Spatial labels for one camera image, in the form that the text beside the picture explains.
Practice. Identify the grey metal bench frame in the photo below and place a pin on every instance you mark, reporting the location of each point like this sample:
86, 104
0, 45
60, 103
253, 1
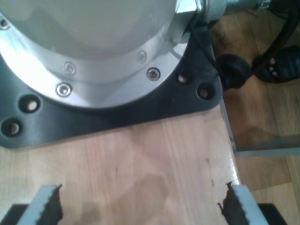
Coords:
269, 150

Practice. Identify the black rounded shoe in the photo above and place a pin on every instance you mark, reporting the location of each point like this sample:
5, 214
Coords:
281, 68

